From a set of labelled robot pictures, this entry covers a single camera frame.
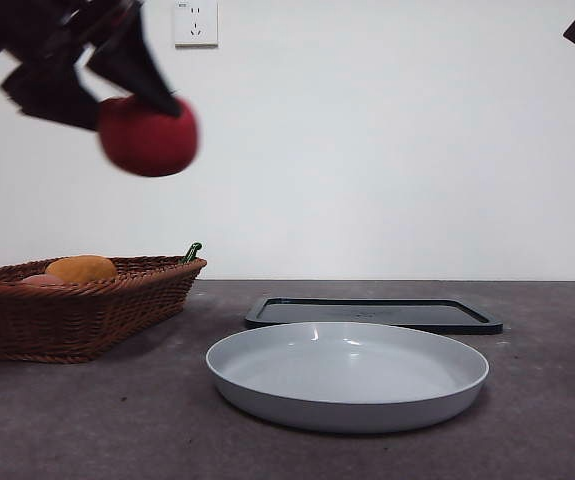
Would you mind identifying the pink vegetable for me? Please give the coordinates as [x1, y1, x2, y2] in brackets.
[19, 273, 71, 288]

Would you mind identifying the red tomato with green stem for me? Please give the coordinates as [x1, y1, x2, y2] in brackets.
[96, 95, 201, 178]

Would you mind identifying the green vegetable stem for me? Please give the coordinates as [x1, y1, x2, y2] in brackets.
[179, 241, 203, 265]

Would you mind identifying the white wall socket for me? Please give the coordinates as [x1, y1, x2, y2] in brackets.
[174, 0, 220, 50]

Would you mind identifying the dark rectangular tray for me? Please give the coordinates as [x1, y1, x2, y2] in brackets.
[244, 297, 505, 337]

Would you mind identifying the white round plate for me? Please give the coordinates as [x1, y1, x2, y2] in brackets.
[204, 320, 491, 435]

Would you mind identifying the brown wicker basket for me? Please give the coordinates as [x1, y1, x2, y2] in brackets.
[0, 255, 209, 365]

